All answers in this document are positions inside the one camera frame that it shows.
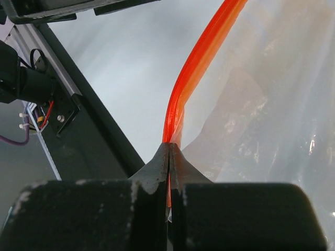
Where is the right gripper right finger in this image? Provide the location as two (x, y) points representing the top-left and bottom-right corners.
(170, 143), (327, 250)

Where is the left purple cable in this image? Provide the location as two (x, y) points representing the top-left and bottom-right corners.
(0, 109), (31, 147)

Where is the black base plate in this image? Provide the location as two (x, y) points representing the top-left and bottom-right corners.
(35, 24), (144, 180)

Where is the aluminium front rail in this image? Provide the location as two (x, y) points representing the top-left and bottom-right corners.
(5, 24), (81, 95)

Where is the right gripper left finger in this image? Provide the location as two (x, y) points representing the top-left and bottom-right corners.
(1, 143), (169, 250)

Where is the clear zip top bag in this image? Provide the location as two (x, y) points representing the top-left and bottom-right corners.
(159, 0), (335, 223)

